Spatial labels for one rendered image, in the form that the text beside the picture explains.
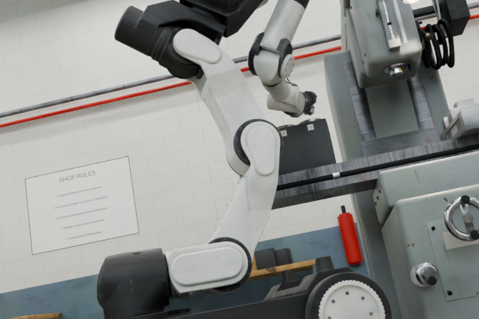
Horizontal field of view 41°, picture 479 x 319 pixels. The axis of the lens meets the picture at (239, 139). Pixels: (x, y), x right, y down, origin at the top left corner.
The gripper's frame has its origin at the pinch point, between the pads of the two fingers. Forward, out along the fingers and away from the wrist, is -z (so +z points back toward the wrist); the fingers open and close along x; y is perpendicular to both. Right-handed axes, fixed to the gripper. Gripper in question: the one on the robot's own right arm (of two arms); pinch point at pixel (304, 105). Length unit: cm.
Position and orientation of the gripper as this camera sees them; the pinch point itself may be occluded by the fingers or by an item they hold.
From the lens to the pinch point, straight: 245.9
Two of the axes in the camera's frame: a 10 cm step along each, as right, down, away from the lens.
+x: -7.2, 6.3, 2.9
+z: -3.7, 0.1, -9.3
